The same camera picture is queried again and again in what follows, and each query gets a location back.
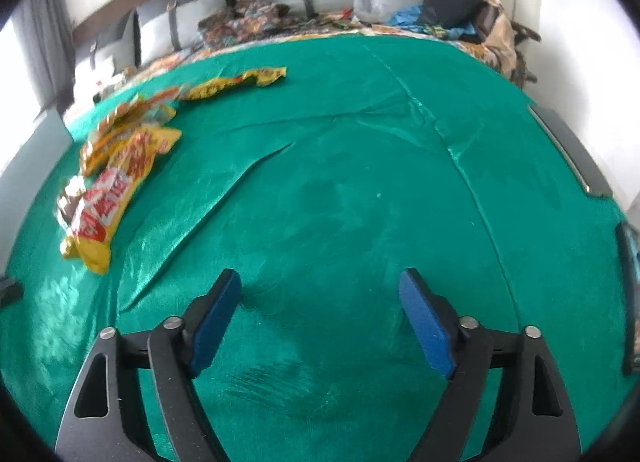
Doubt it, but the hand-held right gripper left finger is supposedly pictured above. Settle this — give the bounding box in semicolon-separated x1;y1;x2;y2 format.
54;268;243;462

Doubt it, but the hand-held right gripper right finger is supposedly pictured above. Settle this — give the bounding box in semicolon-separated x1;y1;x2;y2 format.
398;267;583;462

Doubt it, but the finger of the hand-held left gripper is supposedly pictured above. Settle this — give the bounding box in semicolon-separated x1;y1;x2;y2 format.
0;278;24;311

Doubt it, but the grey storage box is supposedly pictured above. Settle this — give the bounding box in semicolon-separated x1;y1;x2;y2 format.
0;110;76;273

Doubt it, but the pile of snack packets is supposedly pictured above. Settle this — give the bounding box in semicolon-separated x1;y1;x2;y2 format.
56;85;183;276

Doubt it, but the yellow black snack packet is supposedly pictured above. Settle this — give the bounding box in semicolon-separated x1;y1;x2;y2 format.
177;66;288;102

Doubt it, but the green satin blanket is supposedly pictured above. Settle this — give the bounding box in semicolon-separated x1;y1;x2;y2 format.
0;35;636;462

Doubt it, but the smartphone with lit screen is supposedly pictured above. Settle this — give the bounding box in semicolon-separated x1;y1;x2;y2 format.
615;222;640;375

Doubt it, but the dark smartphone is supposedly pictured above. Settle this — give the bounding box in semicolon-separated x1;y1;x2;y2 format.
529;105;613;199

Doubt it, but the white bag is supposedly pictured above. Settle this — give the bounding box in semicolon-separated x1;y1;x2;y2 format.
75;55;118;93

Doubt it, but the grey curtain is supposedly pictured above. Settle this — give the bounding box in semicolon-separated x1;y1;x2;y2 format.
10;0;76;108

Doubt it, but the floral bedsheet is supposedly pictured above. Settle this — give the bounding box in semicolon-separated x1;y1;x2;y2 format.
65;25;521;113

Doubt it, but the beige patterned blanket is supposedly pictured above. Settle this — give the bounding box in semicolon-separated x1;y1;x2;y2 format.
439;0;518;80

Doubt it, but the dark brown chair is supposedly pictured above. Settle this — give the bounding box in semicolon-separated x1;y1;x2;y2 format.
475;7;543;88

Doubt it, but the blue cloth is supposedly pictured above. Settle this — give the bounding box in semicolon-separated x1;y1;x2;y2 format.
387;5;481;43

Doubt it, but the dark patterned quilt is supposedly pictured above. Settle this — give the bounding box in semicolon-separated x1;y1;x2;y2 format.
197;0;301;48

